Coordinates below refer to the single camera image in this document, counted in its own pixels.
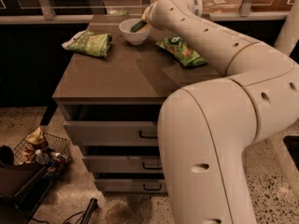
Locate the yellow green sponge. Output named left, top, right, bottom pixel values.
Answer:
left=130, top=21, right=148, bottom=33

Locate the white ceramic bowl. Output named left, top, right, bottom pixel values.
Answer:
left=119, top=19, right=150, bottom=45

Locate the dark robot base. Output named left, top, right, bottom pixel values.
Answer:
left=0, top=146, right=52, bottom=224

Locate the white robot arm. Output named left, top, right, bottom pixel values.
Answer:
left=142, top=0, right=299, bottom=224

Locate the right green snack bag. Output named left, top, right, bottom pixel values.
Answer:
left=156, top=35, right=206, bottom=67

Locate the green snack bag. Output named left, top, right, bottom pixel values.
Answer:
left=62, top=30, right=112, bottom=58
left=156, top=35, right=206, bottom=67

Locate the left green snack bag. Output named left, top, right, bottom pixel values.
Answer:
left=62, top=30, right=112, bottom=58

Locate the grey drawer cabinet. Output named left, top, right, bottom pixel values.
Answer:
left=51, top=13, right=225, bottom=197

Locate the top grey drawer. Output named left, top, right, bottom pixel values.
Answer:
left=63, top=105, right=162, bottom=147

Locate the grey drawer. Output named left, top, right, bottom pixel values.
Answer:
left=63, top=105, right=162, bottom=147
left=82, top=147, right=163, bottom=174
left=94, top=173, right=167, bottom=194

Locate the middle grey drawer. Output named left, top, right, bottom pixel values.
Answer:
left=82, top=147, right=163, bottom=174

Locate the crumpled snack bag in basket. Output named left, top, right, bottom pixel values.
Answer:
left=26, top=128, right=48, bottom=148

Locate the bottom grey drawer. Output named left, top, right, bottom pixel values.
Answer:
left=94, top=173, right=167, bottom=194

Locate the plastic water bottle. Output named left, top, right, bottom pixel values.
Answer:
left=35, top=149, right=50, bottom=165

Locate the metal railing frame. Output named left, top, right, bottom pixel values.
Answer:
left=0, top=0, right=298, bottom=23

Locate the black wire basket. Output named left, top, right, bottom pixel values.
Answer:
left=13, top=133, right=71, bottom=178

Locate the black cable on floor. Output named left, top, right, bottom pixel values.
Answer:
left=31, top=197, right=99, bottom=224

